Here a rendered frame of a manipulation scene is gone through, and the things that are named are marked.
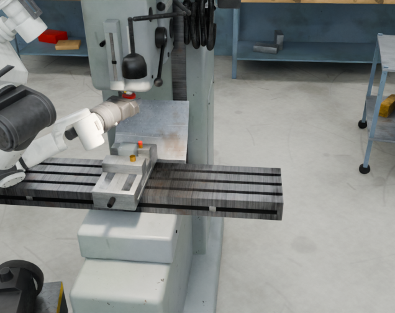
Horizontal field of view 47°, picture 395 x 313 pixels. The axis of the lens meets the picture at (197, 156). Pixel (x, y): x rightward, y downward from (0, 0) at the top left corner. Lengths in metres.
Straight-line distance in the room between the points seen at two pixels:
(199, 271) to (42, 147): 1.23
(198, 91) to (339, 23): 4.08
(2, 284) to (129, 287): 0.53
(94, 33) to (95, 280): 0.82
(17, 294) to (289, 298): 1.38
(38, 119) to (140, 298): 0.71
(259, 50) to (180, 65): 3.44
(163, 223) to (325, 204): 1.78
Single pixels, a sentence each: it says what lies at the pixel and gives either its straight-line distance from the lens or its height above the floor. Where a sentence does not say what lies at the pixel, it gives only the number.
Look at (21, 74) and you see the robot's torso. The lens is 1.26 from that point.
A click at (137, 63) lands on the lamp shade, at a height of 1.47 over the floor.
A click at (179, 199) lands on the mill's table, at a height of 0.92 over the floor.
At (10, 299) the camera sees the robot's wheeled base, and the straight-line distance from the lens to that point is 1.89.
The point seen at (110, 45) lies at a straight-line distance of 1.43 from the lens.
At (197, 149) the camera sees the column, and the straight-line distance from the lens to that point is 2.10.
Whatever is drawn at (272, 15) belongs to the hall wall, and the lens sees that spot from 5.79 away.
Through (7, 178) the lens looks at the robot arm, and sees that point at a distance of 1.40.
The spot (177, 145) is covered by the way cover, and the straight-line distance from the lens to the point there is 1.98.
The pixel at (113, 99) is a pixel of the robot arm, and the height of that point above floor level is 1.27.
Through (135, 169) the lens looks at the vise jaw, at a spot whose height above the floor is 1.02.
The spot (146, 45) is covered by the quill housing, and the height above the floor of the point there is 1.47.
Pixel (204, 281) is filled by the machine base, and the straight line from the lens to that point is 2.35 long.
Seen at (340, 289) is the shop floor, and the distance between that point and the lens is 2.68.
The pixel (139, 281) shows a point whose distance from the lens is 1.64.
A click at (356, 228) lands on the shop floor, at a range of 3.10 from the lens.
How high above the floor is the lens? 1.90
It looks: 31 degrees down
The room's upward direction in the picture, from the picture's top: 1 degrees counter-clockwise
